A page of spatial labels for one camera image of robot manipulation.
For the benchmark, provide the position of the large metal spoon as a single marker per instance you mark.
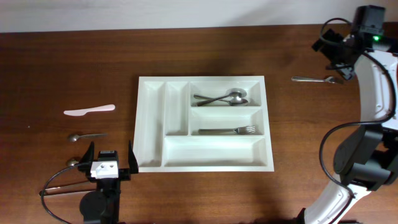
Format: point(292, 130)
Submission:
point(232, 102)
point(231, 93)

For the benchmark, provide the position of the pink plastic knife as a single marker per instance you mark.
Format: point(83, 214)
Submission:
point(82, 112)

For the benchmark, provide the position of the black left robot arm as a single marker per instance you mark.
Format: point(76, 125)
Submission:
point(102, 205)

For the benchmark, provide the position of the white plastic cutlery tray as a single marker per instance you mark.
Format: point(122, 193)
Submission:
point(166, 137)

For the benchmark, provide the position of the small metal teaspoon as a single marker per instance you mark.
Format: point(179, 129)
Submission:
point(75, 137)
point(72, 162)

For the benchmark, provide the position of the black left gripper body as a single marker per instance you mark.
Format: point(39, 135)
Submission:
point(124, 174)

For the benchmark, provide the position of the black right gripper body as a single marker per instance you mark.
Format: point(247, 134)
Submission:
point(333, 48)

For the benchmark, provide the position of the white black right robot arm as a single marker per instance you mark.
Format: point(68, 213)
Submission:
point(367, 158)

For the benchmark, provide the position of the metal fork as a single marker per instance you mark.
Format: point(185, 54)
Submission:
point(330, 79)
point(240, 130)

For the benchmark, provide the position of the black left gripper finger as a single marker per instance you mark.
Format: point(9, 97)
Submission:
point(89, 154)
point(132, 161)

